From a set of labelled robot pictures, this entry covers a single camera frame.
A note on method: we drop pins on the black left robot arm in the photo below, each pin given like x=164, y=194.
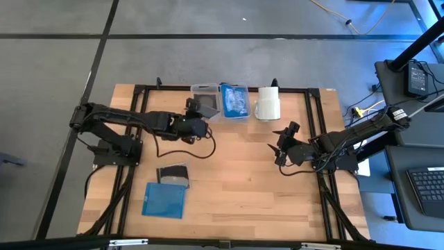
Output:
x=114, y=116

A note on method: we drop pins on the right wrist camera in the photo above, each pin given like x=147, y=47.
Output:
x=293, y=127

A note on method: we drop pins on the dark grey side desk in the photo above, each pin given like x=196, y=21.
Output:
x=423, y=132

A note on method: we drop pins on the white paper sheet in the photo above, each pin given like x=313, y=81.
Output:
x=364, y=168

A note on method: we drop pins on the black keyboard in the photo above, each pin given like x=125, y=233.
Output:
x=430, y=187

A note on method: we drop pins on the black power adapter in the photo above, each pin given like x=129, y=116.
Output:
x=416, y=80

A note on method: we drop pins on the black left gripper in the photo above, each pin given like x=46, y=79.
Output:
x=190, y=128

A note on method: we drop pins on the black table frame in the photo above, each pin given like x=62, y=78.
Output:
x=173, y=88

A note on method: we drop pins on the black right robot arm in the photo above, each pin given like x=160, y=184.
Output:
x=350, y=133

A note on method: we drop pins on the black pole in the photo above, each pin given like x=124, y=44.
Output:
x=419, y=43

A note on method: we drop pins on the dark grey keyboard shelf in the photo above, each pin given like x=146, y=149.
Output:
x=399, y=194

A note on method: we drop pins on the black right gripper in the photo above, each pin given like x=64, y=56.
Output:
x=295, y=152

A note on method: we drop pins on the clear plastic bin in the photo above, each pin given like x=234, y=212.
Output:
x=205, y=89
x=235, y=118

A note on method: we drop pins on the silver metal bracket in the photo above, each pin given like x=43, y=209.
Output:
x=128, y=242
x=320, y=246

